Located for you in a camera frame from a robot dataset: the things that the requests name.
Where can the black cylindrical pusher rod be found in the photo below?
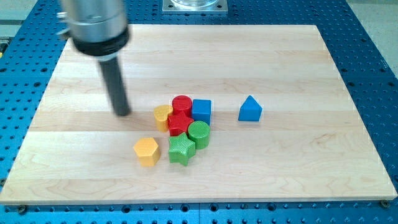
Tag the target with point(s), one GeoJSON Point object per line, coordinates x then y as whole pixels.
{"type": "Point", "coordinates": [113, 80]}

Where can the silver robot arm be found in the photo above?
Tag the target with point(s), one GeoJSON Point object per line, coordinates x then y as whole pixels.
{"type": "Point", "coordinates": [99, 28]}

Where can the yellow heart block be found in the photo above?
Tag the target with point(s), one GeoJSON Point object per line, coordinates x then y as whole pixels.
{"type": "Point", "coordinates": [161, 115]}

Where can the red cylinder block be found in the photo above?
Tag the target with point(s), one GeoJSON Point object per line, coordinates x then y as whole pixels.
{"type": "Point", "coordinates": [182, 104]}

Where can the blue perforated metal table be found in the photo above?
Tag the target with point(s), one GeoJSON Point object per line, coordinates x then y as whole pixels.
{"type": "Point", "coordinates": [35, 50]}

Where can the red star block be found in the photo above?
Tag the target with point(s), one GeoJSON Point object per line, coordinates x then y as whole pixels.
{"type": "Point", "coordinates": [179, 124]}

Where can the yellow hexagon block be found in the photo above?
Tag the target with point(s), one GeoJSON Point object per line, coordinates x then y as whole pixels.
{"type": "Point", "coordinates": [147, 151]}

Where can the blue cube block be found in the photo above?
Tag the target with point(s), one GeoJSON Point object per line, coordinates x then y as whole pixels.
{"type": "Point", "coordinates": [201, 110]}

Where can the green star block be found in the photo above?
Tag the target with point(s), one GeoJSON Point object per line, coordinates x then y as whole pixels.
{"type": "Point", "coordinates": [181, 149]}

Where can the green cylinder block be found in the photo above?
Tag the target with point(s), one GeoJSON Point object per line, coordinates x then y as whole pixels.
{"type": "Point", "coordinates": [199, 133]}

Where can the wooden board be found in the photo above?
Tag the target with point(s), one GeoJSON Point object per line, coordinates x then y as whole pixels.
{"type": "Point", "coordinates": [309, 145]}

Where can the blue triangular prism block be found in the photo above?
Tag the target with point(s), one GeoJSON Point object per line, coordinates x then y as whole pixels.
{"type": "Point", "coordinates": [250, 110]}

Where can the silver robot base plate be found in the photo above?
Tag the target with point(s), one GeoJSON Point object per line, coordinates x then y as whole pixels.
{"type": "Point", "coordinates": [193, 6]}

